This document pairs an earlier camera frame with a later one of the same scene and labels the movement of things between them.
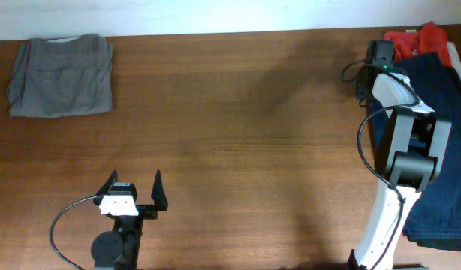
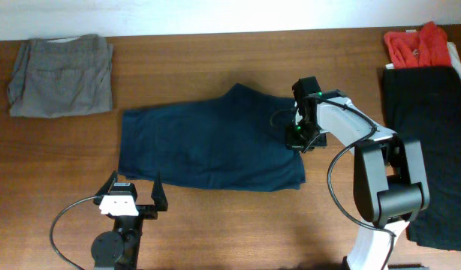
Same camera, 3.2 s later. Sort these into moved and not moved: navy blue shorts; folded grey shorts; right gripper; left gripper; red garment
Moved: navy blue shorts; right gripper
Not moved: folded grey shorts; left gripper; red garment
